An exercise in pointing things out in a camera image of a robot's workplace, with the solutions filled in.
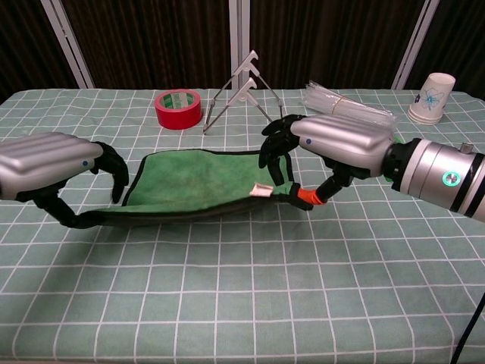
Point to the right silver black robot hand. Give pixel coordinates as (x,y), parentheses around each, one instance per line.
(341,140)

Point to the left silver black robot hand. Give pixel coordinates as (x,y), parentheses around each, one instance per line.
(41,159)

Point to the green cloth with black edge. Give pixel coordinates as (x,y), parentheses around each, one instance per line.
(189,178)

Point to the clear plastic bag bundle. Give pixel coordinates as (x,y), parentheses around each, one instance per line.
(341,104)

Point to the white paper cup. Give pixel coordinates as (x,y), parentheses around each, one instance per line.
(432,98)

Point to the red tape roll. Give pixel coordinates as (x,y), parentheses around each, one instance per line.
(178,113)

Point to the green checked tablecloth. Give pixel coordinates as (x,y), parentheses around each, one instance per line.
(227,284)

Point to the white partition post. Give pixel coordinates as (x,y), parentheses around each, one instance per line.
(415,45)
(68,45)
(239,38)

